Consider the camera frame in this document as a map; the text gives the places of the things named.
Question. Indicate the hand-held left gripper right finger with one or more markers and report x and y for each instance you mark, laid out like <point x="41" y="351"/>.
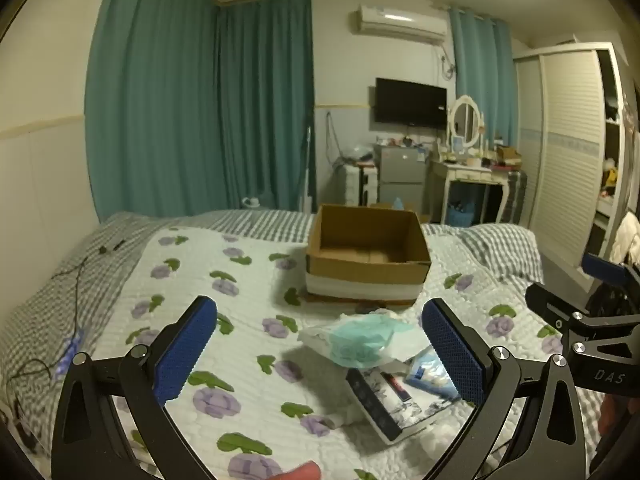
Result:
<point x="452" y="355"/>

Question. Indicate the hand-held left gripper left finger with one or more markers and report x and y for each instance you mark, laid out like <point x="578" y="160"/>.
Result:
<point x="187" y="350"/>

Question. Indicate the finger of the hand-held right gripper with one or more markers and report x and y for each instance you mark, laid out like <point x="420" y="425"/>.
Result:
<point x="547" y="302"/>
<point x="602" y="267"/>

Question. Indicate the packet of blue face masks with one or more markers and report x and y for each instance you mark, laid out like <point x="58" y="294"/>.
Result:
<point x="350" y="345"/>

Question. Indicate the brown cardboard box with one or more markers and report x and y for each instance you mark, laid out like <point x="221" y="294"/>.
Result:
<point x="350" y="266"/>

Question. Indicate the person's right hand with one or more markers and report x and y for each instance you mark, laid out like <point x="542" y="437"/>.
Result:
<point x="610" y="415"/>

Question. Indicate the person's left hand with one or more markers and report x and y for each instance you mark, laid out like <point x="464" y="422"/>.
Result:
<point x="300" y="472"/>

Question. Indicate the blue white tissue pack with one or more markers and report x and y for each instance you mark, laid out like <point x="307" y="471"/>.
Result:
<point x="425" y="372"/>

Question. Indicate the cream hanging garment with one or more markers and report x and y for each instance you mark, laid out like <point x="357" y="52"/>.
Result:
<point x="625" y="242"/>

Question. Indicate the white quilt with purple flowers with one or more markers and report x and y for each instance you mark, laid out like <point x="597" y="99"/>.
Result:
<point x="250" y="310"/>

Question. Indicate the dark patterned flat packet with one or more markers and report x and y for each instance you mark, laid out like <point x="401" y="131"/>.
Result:
<point x="375" y="402"/>

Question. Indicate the blue lit device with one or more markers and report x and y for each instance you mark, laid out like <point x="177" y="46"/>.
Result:
<point x="70" y="350"/>

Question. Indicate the white slatted wardrobe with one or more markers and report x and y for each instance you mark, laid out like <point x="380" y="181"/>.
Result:
<point x="570" y="150"/>

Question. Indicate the blue basket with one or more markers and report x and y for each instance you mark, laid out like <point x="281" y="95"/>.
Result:
<point x="460" y="216"/>

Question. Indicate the small cardboard box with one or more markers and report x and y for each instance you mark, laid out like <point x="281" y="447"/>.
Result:
<point x="509" y="154"/>

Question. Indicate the white dressing table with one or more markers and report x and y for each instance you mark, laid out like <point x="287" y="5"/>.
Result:
<point x="467" y="172"/>

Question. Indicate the grey mini fridge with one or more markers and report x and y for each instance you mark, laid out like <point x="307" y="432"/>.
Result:
<point x="400" y="170"/>

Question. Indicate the white oval vanity mirror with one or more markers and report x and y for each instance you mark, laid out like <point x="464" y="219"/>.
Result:
<point x="465" y="121"/>

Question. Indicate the white mop pole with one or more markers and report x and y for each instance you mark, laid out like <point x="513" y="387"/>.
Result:
<point x="306" y="175"/>

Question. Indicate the narrow teal curtain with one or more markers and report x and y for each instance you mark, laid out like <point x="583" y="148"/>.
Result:
<point x="482" y="75"/>

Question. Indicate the wide teal curtain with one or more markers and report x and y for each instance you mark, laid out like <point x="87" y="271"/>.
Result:
<point x="150" y="110"/>

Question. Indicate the white air conditioner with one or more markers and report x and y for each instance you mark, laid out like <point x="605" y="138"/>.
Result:
<point x="400" y="22"/>

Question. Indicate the black wall television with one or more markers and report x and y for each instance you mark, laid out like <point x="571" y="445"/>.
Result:
<point x="410" y="104"/>

